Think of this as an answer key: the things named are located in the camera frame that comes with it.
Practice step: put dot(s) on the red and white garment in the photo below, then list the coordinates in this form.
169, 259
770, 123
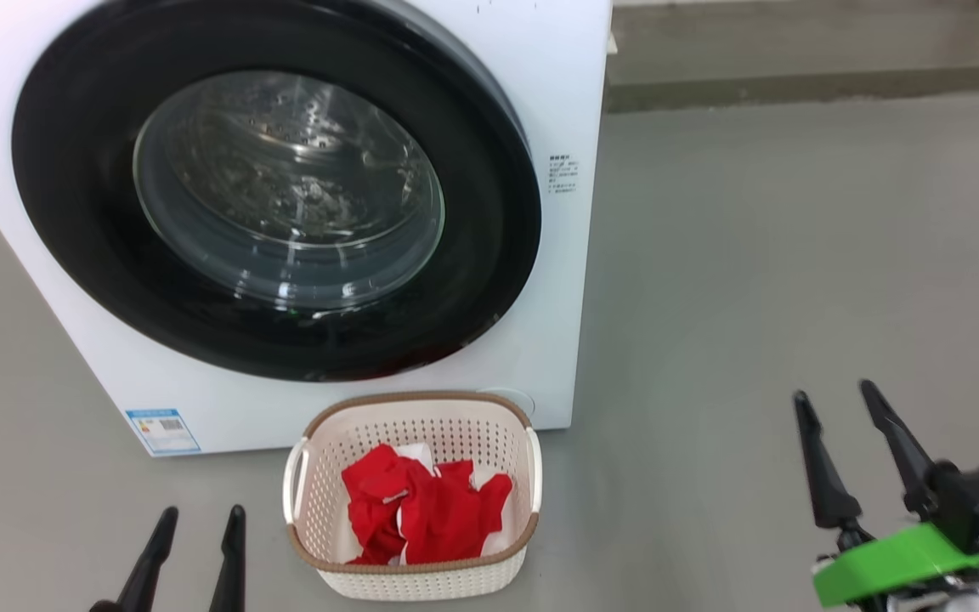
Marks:
438, 510

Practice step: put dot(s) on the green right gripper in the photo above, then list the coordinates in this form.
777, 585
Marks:
897, 561

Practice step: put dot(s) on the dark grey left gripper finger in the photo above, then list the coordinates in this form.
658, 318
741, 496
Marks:
154, 561
233, 569

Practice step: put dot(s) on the round glass washer door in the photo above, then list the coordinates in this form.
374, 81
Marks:
285, 187

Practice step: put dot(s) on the cream perforated laundry basket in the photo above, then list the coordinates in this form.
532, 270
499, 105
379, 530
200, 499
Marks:
421, 582

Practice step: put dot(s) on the white front-load washing machine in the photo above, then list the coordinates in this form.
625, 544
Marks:
557, 255

